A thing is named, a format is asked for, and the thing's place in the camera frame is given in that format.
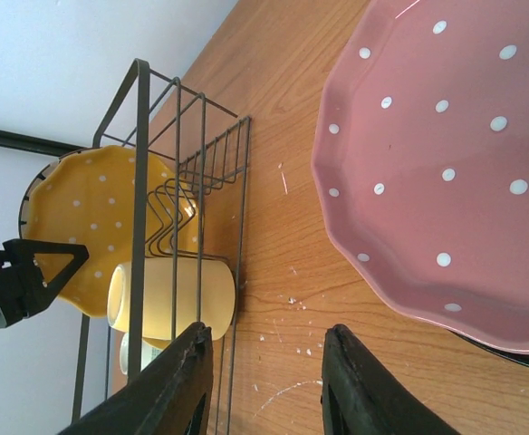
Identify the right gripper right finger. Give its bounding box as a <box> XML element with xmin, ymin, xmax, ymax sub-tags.
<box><xmin>321</xmin><ymin>324</ymin><xmax>457</xmax><ymax>434</ymax></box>

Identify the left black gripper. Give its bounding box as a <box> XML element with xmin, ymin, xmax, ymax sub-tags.
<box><xmin>0</xmin><ymin>238</ymin><xmax>88</xmax><ymax>329</ymax></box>

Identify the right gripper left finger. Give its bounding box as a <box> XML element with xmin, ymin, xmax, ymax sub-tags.
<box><xmin>67</xmin><ymin>322</ymin><xmax>213</xmax><ymax>434</ymax></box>

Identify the light green ceramic bowl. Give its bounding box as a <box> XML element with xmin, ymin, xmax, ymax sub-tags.
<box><xmin>118</xmin><ymin>332</ymin><xmax>170</xmax><ymax>376</ymax></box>

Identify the yellow scalloped plate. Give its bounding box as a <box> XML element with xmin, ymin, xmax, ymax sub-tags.
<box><xmin>24</xmin><ymin>145</ymin><xmax>198</xmax><ymax>317</ymax></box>

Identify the yellow ceramic mug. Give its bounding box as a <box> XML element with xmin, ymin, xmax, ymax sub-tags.
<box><xmin>106</xmin><ymin>257</ymin><xmax>237</xmax><ymax>342</ymax></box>

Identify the black wire dish rack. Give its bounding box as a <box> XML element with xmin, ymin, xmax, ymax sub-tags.
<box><xmin>61</xmin><ymin>59</ymin><xmax>252</xmax><ymax>434</ymax></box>

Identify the pink polka dot plate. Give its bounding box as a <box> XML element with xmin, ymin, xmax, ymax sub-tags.
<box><xmin>312</xmin><ymin>1</ymin><xmax>529</xmax><ymax>354</ymax></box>

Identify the left black frame post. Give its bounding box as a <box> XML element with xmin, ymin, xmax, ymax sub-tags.
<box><xmin>0</xmin><ymin>130</ymin><xmax>91</xmax><ymax>158</ymax></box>

